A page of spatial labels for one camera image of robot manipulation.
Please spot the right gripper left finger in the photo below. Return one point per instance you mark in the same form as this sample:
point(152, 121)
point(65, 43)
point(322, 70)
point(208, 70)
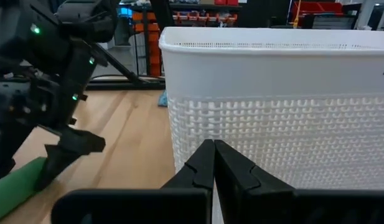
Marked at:
point(132, 205)

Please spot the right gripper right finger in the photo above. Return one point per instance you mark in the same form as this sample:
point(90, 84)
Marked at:
point(272, 205)

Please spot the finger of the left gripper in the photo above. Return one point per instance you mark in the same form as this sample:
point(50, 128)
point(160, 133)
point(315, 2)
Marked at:
point(3, 149)
point(73, 144)

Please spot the green bandage roll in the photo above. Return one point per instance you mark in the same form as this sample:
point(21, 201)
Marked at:
point(14, 189)

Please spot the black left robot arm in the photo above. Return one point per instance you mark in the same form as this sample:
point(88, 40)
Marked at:
point(23, 37)

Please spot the white perforated plastic basket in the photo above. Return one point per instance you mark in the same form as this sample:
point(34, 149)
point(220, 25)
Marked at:
point(272, 77)

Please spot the teal patterned cloth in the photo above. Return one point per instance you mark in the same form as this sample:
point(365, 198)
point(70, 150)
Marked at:
point(162, 99)

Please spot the orange storage shelf rack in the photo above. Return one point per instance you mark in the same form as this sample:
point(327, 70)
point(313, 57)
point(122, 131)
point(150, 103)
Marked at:
point(154, 40)

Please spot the red storage bins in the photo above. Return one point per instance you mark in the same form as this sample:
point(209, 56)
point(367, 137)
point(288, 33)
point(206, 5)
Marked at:
point(316, 8)

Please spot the black aluminium table frame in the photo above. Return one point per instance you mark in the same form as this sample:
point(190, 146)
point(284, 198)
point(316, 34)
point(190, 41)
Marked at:
point(126, 84)

